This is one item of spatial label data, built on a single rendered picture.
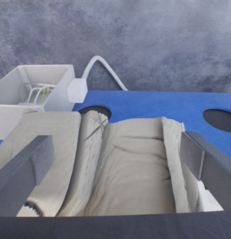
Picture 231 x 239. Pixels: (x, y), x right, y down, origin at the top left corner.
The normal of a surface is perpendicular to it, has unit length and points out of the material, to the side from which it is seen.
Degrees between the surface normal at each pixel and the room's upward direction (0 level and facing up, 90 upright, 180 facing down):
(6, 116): 0
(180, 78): 0
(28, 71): 0
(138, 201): 91
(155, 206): 86
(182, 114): 90
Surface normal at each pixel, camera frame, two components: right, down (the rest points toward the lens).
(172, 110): -0.04, -0.76
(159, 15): -0.09, 0.65
